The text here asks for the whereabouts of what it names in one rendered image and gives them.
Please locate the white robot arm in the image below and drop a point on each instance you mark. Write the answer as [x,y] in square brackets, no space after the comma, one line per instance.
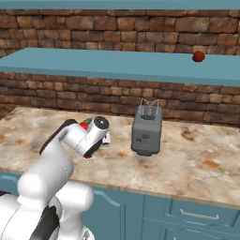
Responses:
[43,181]

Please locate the grey toaster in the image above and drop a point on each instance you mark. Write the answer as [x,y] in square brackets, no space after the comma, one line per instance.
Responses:
[146,132]

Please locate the teal wall shelf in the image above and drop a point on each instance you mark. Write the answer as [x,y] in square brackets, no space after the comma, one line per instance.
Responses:
[118,65]
[118,3]

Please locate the teal cabinet door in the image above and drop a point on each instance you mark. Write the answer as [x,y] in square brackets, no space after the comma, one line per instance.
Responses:
[106,215]
[7,184]

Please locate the red and green food box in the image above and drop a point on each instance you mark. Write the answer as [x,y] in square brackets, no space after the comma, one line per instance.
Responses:
[83,125]

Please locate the red round fruit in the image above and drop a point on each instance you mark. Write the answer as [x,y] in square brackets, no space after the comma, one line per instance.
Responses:
[198,56]

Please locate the teal drawer front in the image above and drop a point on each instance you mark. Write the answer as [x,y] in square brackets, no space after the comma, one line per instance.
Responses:
[203,235]
[206,212]

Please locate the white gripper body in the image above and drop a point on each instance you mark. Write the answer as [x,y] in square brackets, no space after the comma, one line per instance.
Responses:
[106,139]

